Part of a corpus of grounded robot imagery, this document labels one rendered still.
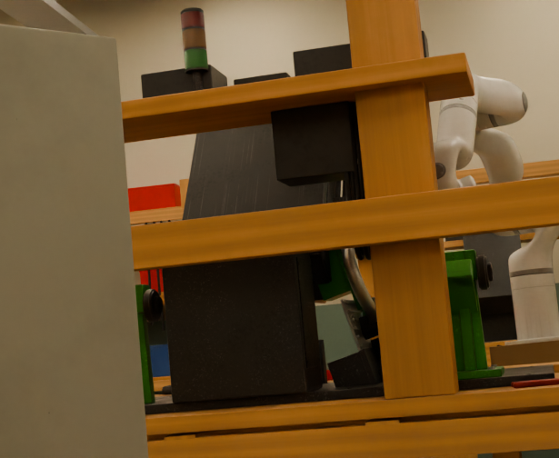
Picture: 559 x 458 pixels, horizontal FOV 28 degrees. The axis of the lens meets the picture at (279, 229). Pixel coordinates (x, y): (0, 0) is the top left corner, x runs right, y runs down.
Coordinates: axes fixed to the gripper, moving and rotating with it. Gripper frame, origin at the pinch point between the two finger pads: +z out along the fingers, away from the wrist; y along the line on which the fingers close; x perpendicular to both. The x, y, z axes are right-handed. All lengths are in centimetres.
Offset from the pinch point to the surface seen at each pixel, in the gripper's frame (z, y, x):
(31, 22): 197, -92, -475
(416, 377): -7.2, -1.1, 47.5
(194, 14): 9, 60, -15
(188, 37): 12, 58, -12
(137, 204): 196, -235, -450
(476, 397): -17, -6, 53
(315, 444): 16, -5, 51
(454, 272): -20.8, 2.0, 25.5
